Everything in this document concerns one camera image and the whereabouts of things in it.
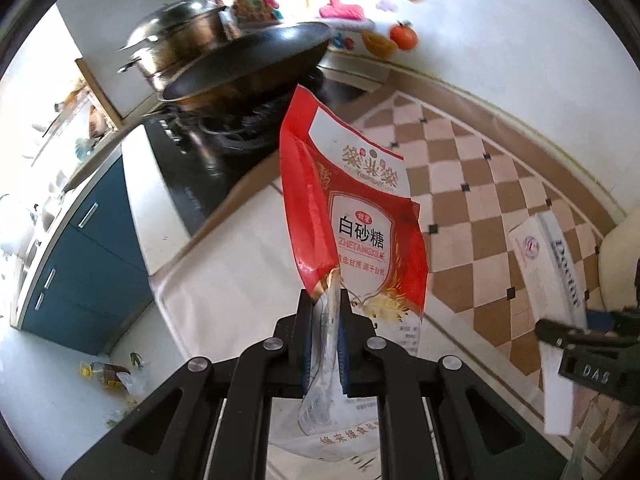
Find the yellow bottle on floor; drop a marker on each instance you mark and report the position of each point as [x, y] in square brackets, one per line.
[105, 374]

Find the black gas stove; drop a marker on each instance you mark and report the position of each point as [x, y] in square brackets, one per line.
[202, 157]

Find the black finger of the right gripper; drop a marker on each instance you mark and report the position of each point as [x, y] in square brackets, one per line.
[569, 338]

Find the steel lidded pot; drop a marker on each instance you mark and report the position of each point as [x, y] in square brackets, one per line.
[172, 37]

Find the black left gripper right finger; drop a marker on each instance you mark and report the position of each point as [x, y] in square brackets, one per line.
[438, 420]

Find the clear plastic bag on floor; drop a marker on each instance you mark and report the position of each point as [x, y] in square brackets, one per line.
[137, 382]

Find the white blue-lettered carton box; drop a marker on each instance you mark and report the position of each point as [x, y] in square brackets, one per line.
[554, 293]

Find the red white sugar bag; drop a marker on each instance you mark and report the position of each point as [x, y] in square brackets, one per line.
[356, 240]

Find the blue kitchen cabinet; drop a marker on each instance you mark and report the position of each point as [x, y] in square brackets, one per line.
[93, 283]

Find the orange tangerine decoration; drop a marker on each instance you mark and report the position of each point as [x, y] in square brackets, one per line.
[404, 36]

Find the black wok pan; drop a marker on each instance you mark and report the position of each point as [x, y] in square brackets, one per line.
[249, 66]

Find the cream container on counter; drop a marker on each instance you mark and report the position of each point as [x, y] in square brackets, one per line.
[618, 261]

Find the pink wall decoration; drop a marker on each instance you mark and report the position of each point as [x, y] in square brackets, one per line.
[341, 10]

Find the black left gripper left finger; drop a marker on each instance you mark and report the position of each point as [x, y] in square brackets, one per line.
[208, 420]

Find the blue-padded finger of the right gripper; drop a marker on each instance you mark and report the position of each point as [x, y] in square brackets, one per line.
[619, 321]

